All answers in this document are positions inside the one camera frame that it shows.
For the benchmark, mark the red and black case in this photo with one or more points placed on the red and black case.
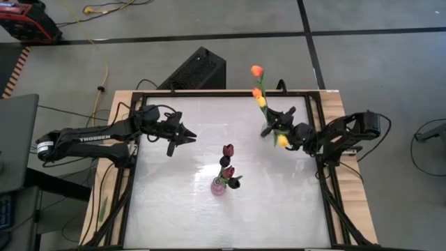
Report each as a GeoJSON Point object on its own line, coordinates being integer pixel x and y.
{"type": "Point", "coordinates": [28, 24]}

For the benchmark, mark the loose green leaf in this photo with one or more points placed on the loose green leaf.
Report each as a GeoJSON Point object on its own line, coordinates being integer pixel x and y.
{"type": "Point", "coordinates": [102, 209]}

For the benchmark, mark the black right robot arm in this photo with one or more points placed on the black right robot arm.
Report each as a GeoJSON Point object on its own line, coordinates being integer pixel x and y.
{"type": "Point", "coordinates": [348, 132]}

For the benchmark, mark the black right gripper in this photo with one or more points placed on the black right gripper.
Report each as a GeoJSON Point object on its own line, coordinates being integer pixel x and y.
{"type": "Point", "coordinates": [299, 134]}

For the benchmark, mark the black perforated box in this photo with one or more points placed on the black perforated box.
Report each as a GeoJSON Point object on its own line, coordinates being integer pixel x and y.
{"type": "Point", "coordinates": [195, 69]}

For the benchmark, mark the orange black striped mat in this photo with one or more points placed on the orange black striped mat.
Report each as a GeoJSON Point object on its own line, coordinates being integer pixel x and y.
{"type": "Point", "coordinates": [15, 71]}

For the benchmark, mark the clear cut glass vase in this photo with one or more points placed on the clear cut glass vase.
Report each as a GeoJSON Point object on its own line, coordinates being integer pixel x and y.
{"type": "Point", "coordinates": [264, 125]}

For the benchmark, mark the black metal table frame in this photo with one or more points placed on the black metal table frame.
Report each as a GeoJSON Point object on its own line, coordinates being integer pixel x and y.
{"type": "Point", "coordinates": [226, 93]}

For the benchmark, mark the pink ribbed glass vase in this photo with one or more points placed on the pink ribbed glass vase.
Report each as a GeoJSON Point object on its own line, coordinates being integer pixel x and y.
{"type": "Point", "coordinates": [217, 188]}

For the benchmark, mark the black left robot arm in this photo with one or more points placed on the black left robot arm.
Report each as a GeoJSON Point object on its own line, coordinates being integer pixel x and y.
{"type": "Point", "coordinates": [90, 139]}

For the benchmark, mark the dark red artificial tulip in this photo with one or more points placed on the dark red artificial tulip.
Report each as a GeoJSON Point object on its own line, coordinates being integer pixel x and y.
{"type": "Point", "coordinates": [229, 171]}
{"type": "Point", "coordinates": [228, 150]}

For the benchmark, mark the yellow artificial tulip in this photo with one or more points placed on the yellow artificial tulip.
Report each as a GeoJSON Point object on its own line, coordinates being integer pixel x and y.
{"type": "Point", "coordinates": [283, 141]}
{"type": "Point", "coordinates": [261, 101]}

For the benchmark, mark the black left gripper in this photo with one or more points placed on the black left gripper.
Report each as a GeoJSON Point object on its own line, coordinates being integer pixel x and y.
{"type": "Point", "coordinates": [167, 125]}

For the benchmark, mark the orange artificial tulip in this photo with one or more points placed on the orange artificial tulip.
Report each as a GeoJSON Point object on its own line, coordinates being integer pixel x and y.
{"type": "Point", "coordinates": [257, 70]}
{"type": "Point", "coordinates": [257, 92]}

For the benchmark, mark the black artificial tulip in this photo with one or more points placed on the black artificial tulip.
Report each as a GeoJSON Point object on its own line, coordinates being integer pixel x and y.
{"type": "Point", "coordinates": [234, 182]}
{"type": "Point", "coordinates": [224, 161]}

